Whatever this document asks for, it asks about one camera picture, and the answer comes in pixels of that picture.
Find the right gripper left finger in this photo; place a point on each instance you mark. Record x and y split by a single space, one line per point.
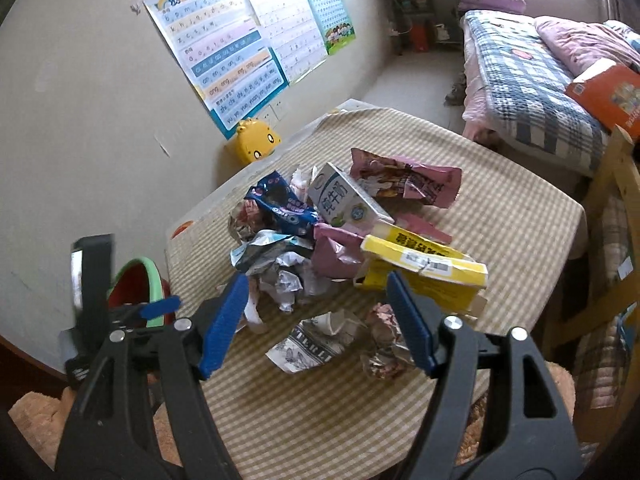
109 433

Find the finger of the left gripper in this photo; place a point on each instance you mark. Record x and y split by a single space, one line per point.
160 312

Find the pink paper ball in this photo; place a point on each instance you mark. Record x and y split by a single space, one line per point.
387 356

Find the yellow torn cardboard box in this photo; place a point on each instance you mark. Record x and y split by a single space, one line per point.
454 280

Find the silver blue wrapper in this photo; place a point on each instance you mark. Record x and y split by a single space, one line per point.
279 266

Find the black white wrapper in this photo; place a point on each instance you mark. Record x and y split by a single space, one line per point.
313 342

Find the blue cookie wrapper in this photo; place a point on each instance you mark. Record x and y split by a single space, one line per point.
281 207

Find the pink wrapper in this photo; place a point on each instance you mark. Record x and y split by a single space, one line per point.
337 254

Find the white milk carton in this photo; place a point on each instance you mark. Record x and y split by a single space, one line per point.
343 203

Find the purple snack bag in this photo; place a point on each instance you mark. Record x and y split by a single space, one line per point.
402 177

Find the silver red wrapper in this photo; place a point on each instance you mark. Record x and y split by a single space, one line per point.
246 219

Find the green red trash bin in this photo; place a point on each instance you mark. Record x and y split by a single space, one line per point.
138 282

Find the checkered beige tablecloth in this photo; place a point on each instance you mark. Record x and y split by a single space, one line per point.
337 420

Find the yellow duck toy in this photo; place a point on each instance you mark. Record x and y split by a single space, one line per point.
255 140

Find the pinyin alphabet poster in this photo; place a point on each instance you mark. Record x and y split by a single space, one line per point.
224 53

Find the wooden chair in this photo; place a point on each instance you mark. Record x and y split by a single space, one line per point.
605 333

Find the white chart poster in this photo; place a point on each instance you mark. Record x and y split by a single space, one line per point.
293 34

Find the brown shoe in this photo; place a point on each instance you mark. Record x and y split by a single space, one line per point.
456 96

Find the teal number poster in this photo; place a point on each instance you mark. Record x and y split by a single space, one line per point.
334 23

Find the red container on shelf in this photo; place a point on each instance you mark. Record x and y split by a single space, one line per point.
419 38

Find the pink quilt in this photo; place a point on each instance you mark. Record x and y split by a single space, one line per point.
578 45

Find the dark shelf unit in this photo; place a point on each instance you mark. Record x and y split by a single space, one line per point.
440 17

